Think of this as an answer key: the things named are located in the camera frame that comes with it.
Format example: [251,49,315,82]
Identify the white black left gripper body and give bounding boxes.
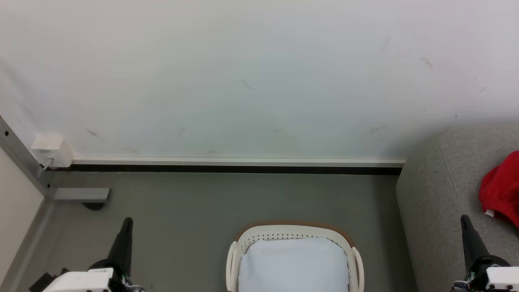
[43,260,145,292]

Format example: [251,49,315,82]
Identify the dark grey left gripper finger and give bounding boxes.
[120,218,134,269]
[107,218,129,266]

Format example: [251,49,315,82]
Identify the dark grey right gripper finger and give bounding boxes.
[461,215,479,265]
[465,215,490,261]

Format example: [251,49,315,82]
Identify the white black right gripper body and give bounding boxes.
[451,255,519,292]

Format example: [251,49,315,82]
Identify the red fleece garment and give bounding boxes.
[478,150,519,228]

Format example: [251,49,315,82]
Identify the white laundry basket brown rim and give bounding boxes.
[226,220,365,292]

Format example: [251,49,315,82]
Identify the grey fabric sofa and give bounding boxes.
[396,126,519,292]

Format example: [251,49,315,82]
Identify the beige partition panel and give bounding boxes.
[0,148,44,281]

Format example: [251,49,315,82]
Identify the white baseboard strip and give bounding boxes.
[72,157,406,168]

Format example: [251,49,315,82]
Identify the pale blue cloth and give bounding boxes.
[238,237,350,292]

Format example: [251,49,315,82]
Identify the grey metal frame post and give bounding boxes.
[0,117,111,203]

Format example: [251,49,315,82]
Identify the white wall power adapter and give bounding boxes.
[30,134,75,169]

